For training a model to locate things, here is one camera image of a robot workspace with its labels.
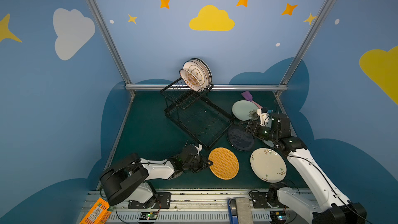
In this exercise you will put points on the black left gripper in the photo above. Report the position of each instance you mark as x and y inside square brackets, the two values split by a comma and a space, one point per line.
[198, 161]

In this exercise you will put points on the white cloud emblem plate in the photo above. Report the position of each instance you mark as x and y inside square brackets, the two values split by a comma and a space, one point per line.
[197, 72]

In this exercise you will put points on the yellow woven round mat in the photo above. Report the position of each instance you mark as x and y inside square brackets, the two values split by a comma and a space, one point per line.
[225, 164]

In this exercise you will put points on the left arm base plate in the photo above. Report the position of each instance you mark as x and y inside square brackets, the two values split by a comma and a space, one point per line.
[160, 200]

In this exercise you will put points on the pale green plain plate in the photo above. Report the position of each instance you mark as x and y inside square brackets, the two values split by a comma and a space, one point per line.
[269, 143]

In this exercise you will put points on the orange cardboard box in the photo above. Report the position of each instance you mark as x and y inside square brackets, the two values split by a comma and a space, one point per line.
[99, 213]

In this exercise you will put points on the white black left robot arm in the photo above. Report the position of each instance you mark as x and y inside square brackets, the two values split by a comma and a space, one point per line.
[128, 179]

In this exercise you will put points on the right green circuit board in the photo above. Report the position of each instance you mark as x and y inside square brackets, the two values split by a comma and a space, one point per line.
[278, 218]

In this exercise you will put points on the green circuit board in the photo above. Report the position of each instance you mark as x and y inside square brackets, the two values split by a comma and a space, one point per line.
[278, 218]
[148, 216]

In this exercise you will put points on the purple pink spatula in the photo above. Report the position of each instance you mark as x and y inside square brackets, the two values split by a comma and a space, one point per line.
[248, 96]

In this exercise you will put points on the grey blue block tool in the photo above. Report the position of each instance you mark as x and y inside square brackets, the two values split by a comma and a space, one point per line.
[239, 210]

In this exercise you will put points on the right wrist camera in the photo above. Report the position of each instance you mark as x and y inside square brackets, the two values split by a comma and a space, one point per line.
[264, 115]

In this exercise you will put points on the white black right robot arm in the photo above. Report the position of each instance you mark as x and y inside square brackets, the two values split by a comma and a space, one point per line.
[332, 207]

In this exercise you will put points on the orange sunburst plate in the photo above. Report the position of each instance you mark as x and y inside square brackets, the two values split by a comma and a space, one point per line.
[190, 80]
[205, 68]

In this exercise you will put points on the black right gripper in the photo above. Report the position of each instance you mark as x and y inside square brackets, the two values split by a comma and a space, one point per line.
[254, 127]

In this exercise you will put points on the dark blue plate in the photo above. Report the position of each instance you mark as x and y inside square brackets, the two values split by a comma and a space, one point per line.
[240, 139]

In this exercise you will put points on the left green circuit board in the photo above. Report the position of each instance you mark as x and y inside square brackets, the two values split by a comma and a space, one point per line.
[148, 216]

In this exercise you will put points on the black wire dish rack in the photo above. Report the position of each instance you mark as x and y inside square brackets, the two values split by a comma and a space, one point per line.
[195, 113]

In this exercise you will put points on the cream floral sprig plate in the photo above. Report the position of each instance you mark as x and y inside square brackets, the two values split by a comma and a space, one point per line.
[268, 165]

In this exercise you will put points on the pale green flower plate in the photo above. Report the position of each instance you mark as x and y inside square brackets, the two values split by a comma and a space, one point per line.
[244, 110]

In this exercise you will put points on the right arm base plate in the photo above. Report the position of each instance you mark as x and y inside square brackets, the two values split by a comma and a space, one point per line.
[261, 199]

